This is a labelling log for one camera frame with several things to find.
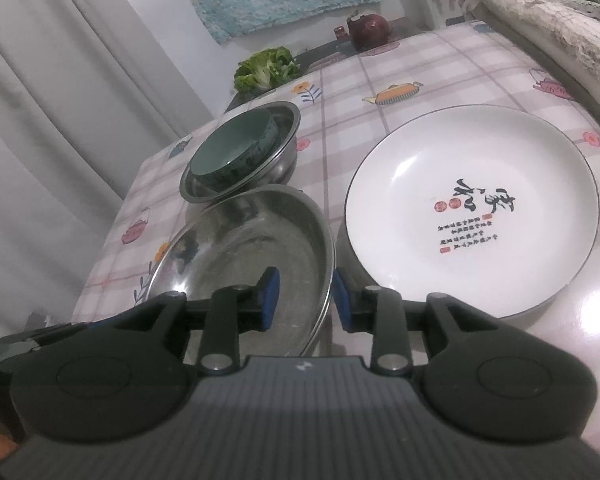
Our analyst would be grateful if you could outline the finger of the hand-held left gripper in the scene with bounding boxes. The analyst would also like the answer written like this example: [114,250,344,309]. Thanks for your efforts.
[0,322,98,378]

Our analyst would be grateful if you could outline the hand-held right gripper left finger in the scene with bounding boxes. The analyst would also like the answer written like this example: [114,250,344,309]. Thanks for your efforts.
[107,266,282,373]

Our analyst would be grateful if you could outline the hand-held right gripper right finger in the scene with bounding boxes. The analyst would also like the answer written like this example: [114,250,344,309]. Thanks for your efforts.
[331,267,481,376]

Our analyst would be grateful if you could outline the large steel plate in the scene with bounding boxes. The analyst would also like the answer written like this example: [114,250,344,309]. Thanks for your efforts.
[145,183,336,361]
[145,185,338,361]

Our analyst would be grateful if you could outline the steel bowl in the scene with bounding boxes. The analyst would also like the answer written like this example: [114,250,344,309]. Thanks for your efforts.
[182,104,297,197]
[180,101,301,204]

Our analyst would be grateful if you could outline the green ceramic bowl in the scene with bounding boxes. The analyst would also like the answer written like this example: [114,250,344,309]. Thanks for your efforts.
[189,110,277,192]

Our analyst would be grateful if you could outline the white printed ceramic plate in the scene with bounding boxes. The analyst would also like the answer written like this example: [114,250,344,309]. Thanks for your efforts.
[343,105,600,320]

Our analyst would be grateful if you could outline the green lettuce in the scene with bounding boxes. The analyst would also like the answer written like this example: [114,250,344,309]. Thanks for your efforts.
[233,46,301,93]

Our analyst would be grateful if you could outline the white curtain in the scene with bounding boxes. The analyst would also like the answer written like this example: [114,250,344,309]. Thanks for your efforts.
[0,0,216,346]

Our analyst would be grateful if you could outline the white water dispenser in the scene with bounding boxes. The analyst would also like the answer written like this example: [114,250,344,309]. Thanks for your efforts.
[417,0,463,28]

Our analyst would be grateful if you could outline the rolled white mat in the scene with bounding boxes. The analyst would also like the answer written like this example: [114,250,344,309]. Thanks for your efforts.
[432,0,600,126]

